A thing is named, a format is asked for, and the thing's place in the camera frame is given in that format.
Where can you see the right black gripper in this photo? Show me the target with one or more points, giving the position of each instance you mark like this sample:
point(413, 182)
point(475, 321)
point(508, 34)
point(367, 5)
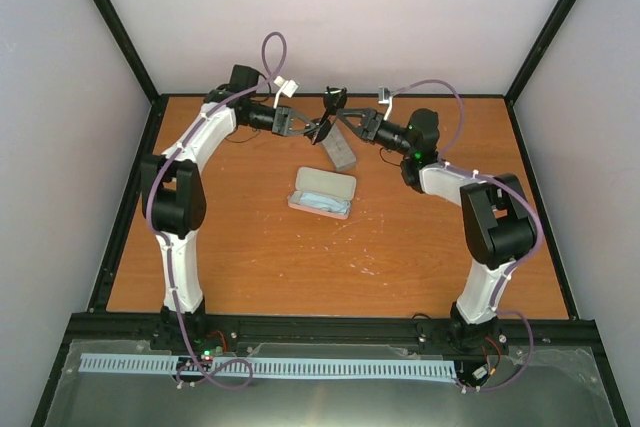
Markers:
point(365, 130)

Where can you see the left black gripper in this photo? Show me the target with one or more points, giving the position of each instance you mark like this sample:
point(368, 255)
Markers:
point(286, 122)

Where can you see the black frame glasses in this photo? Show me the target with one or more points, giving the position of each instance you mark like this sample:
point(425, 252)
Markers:
point(334, 99)

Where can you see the grey glasses case teal lining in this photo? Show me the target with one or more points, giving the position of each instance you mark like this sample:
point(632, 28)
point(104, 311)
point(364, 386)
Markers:
point(338, 150)

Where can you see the pink glasses case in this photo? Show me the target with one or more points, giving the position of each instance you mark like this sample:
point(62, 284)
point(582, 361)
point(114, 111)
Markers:
point(331, 184)

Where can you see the light blue cloth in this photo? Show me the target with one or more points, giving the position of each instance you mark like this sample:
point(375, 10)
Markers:
point(325, 203)

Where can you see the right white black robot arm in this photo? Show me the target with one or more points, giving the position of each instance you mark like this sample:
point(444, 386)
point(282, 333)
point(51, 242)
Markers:
point(500, 227)

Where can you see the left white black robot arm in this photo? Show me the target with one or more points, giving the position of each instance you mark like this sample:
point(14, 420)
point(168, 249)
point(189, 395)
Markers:
point(172, 193)

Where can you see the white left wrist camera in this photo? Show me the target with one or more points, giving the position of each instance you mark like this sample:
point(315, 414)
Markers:
point(286, 87)

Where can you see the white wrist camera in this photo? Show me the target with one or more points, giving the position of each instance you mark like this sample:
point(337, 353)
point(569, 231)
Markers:
point(385, 98)
point(286, 87)

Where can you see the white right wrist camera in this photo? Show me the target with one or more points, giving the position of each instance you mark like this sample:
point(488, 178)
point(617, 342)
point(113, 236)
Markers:
point(385, 98)

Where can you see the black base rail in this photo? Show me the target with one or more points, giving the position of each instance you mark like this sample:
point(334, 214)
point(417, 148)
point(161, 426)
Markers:
point(418, 334)

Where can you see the light blue slotted cable duct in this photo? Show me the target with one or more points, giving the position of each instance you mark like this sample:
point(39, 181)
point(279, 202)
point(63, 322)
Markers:
point(274, 368)

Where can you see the black cage frame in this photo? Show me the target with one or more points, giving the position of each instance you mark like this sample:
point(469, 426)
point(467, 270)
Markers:
point(129, 323)

